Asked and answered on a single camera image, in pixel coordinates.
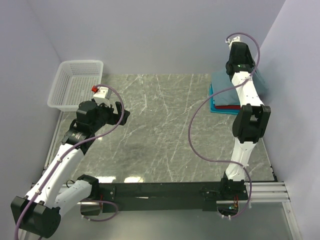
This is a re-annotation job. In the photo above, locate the light blue folded t-shirt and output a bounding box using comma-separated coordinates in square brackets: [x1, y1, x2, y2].
[209, 84, 216, 106]

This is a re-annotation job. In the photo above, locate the teal folded t-shirt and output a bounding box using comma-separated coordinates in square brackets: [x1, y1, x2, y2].
[209, 89, 240, 115]

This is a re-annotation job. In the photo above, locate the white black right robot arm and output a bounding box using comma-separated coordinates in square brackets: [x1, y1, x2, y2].
[220, 41, 271, 201]

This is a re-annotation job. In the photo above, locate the grey-blue t-shirt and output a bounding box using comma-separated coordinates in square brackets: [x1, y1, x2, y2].
[210, 67, 268, 107]

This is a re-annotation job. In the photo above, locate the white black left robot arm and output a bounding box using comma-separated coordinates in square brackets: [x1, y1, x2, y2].
[10, 98, 130, 240]

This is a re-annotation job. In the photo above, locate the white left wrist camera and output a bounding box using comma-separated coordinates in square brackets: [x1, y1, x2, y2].
[91, 86, 112, 106]

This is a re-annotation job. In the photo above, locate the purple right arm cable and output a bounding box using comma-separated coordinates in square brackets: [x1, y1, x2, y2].
[187, 32, 261, 221]

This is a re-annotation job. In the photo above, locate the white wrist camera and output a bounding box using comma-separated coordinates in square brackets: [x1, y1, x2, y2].
[91, 86, 112, 106]
[225, 35, 241, 45]

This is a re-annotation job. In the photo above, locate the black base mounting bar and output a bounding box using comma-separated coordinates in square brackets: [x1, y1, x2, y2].
[89, 179, 249, 213]

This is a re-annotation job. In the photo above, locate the white perforated plastic basket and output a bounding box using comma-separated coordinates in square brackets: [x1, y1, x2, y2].
[47, 60, 104, 112]

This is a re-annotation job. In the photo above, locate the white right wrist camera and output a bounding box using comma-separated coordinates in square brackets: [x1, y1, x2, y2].
[225, 35, 241, 45]

